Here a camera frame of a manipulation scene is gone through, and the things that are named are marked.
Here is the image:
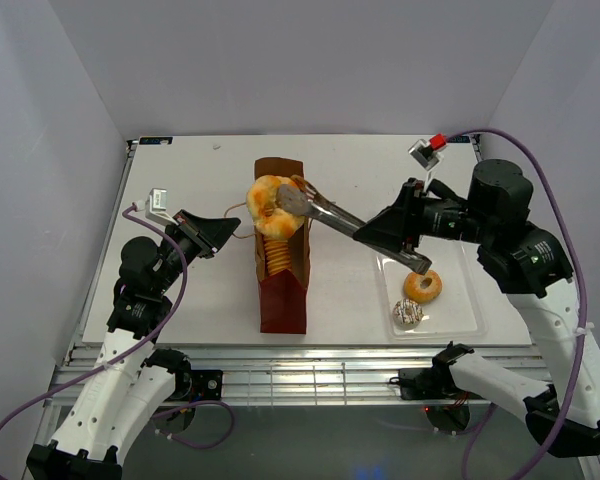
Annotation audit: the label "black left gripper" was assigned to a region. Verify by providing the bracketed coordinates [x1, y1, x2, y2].
[153, 209, 242, 294]

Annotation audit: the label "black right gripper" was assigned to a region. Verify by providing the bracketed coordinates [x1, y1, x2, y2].
[352, 177, 495, 251]

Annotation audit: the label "orange bagel bread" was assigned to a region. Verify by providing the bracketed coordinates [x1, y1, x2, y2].
[246, 175, 304, 241]

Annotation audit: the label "glazed orange donut bread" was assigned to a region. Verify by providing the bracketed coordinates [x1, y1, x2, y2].
[403, 269, 443, 304]

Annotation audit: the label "long ridged orange bread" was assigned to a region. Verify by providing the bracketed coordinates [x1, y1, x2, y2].
[263, 236, 292, 276]

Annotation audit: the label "white chocolate drizzled donut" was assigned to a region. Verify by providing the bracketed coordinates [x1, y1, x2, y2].
[392, 298, 424, 331]

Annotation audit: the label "metal serving tongs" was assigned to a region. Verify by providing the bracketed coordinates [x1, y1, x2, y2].
[276, 176, 432, 275]

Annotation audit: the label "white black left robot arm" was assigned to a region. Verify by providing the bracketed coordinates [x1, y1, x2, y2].
[26, 210, 240, 479]

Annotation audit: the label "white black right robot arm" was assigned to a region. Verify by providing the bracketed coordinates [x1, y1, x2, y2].
[354, 159, 600, 458]

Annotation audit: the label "red brown paper bag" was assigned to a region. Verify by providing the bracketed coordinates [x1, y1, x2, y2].
[250, 157, 312, 335]

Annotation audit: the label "clear plastic tray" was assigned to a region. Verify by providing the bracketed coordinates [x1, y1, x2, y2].
[376, 239, 488, 344]

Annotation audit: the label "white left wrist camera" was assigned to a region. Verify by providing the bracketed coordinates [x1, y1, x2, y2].
[132, 188, 178, 227]

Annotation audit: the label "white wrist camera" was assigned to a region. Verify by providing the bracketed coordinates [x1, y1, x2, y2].
[409, 133, 447, 192]
[132, 188, 178, 227]

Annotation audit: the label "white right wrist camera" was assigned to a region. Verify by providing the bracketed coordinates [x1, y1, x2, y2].
[409, 133, 447, 192]

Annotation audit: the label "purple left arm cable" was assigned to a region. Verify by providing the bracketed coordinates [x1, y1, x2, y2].
[0, 202, 236, 480]

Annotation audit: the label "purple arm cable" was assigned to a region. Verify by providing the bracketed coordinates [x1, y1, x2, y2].
[0, 202, 236, 480]
[442, 128, 591, 480]

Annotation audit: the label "aluminium frame rail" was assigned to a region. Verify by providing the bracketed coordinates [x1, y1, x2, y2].
[44, 344, 581, 409]

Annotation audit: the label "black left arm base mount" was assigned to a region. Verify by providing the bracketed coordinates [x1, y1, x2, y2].
[179, 370, 224, 401]

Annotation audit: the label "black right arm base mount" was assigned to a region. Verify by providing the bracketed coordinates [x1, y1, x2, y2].
[388, 341, 479, 403]

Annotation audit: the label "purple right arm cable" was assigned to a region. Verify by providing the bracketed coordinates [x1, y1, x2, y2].
[442, 128, 591, 480]

